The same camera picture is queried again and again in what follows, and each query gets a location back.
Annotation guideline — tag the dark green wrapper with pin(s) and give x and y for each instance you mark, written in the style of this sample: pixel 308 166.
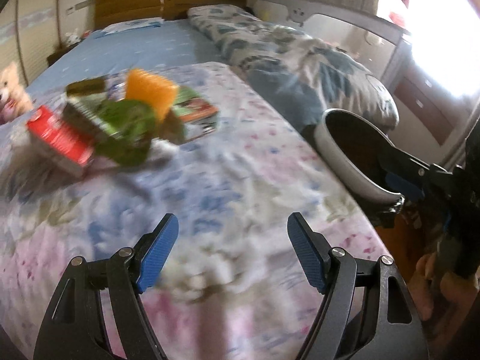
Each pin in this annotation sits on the dark green wrapper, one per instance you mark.
pixel 87 87

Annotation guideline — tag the right human hand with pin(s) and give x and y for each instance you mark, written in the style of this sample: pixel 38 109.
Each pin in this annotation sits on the right human hand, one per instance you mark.
pixel 449 295

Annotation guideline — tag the white round trash bin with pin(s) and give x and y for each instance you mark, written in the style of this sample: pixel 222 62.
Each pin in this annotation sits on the white round trash bin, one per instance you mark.
pixel 351 146

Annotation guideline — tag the floral pink quilt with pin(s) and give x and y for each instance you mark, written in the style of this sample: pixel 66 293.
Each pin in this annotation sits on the floral pink quilt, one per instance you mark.
pixel 232 287

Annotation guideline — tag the red white milk carton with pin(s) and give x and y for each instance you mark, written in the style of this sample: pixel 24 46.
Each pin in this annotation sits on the red white milk carton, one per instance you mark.
pixel 56 140

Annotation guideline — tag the beige teddy bear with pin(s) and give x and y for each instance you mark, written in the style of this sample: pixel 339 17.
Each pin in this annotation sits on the beige teddy bear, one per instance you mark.
pixel 15 101

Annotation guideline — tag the blue bed sheet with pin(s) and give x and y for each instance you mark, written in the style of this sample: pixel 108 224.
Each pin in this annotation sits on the blue bed sheet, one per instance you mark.
pixel 174 43

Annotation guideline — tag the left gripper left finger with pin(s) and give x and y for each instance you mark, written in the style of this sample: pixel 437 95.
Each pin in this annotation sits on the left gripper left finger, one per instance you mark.
pixel 73 326

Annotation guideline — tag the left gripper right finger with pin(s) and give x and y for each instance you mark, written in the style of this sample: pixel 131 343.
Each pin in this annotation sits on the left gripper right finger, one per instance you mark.
pixel 366 310

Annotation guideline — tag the grey bed guard rail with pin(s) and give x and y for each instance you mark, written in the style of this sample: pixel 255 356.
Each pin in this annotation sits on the grey bed guard rail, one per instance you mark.
pixel 381 46

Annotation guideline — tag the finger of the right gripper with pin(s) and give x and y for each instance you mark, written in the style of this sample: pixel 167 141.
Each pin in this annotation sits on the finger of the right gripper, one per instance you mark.
pixel 411 176

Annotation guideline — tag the dark wooden nightstand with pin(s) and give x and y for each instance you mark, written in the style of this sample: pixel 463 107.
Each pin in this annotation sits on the dark wooden nightstand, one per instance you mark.
pixel 58 53

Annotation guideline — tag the cream sliding wardrobe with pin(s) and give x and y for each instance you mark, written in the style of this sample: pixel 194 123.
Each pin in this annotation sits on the cream sliding wardrobe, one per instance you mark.
pixel 29 34

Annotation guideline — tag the white blue pillow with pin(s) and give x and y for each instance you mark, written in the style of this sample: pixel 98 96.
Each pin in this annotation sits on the white blue pillow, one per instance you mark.
pixel 129 25

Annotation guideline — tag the green red paper box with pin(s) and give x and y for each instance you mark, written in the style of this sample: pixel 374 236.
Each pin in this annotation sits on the green red paper box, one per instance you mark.
pixel 194 116

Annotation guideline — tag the blue leaf patterned duvet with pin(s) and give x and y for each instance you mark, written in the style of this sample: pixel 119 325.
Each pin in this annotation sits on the blue leaf patterned duvet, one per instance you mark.
pixel 298 75

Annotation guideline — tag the white bunny plush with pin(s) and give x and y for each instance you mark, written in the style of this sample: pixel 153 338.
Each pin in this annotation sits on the white bunny plush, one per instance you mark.
pixel 72 39

